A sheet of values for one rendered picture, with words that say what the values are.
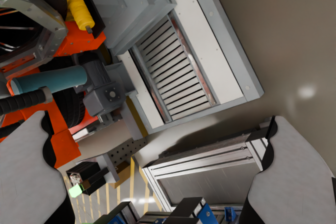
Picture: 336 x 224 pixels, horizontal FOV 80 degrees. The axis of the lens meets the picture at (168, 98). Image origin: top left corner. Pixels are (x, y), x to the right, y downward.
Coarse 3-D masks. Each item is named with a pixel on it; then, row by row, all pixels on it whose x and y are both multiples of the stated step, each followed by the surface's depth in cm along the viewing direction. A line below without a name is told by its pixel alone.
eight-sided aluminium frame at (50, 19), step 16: (0, 0) 45; (16, 0) 46; (32, 0) 50; (32, 16) 53; (48, 16) 56; (48, 32) 71; (64, 32) 68; (32, 48) 79; (48, 48) 73; (0, 64) 79; (16, 64) 82; (32, 64) 79
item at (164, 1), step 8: (160, 0) 93; (168, 0) 90; (152, 8) 97; (160, 8) 95; (168, 8) 95; (144, 16) 102; (152, 16) 99; (160, 16) 99; (136, 24) 107; (144, 24) 101; (152, 24) 104; (128, 32) 112; (136, 32) 106; (144, 32) 110; (120, 40) 118; (128, 40) 111; (136, 40) 116; (112, 48) 124; (120, 48) 117; (128, 48) 123
